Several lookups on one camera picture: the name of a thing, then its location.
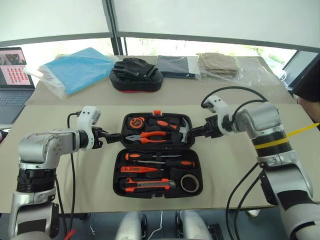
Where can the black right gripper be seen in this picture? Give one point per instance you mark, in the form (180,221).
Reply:
(212,127)

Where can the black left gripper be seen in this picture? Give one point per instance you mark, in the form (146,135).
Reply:
(98,137)

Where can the black-orange screwdriver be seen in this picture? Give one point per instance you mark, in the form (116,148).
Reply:
(185,164)
(132,156)

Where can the orange voltage tester pen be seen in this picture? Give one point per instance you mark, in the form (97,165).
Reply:
(135,169)

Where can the black tape roll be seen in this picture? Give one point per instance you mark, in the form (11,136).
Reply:
(183,183)

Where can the orange utility knife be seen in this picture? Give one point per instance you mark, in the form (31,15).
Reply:
(147,185)

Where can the black plastic tool case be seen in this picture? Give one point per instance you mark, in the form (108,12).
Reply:
(157,180)

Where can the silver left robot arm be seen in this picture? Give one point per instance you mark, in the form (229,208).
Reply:
(37,147)

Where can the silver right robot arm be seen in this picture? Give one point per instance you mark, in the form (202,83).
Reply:
(262,120)

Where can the black-orange tape measure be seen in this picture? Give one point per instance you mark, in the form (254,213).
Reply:
(136,122)

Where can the black padded boxing mitt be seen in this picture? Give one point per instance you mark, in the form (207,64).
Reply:
(136,80)

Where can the beige cloth in bag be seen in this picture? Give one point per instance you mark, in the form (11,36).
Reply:
(217,65)

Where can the dark navy cloth in bag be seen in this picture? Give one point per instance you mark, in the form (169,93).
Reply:
(175,66)

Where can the blue folder in plastic bag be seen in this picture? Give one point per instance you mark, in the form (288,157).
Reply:
(80,67)

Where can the clear plastic bag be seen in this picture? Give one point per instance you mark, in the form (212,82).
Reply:
(260,70)

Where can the silver rounded robot leg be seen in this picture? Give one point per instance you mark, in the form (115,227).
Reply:
(131,227)
(192,226)

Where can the white shoe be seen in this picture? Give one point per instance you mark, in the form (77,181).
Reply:
(253,213)

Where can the open grey laptop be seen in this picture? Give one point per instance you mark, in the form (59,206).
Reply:
(12,75)

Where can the person in black shirt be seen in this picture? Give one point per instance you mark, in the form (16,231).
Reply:
(308,85)

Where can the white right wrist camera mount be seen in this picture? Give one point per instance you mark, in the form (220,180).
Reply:
(218,105)

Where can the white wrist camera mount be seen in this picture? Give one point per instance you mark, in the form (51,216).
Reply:
(218,105)
(86,117)

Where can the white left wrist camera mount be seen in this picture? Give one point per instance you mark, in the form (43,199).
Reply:
(86,117)

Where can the grey window frame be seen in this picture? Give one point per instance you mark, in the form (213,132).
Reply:
(113,30)

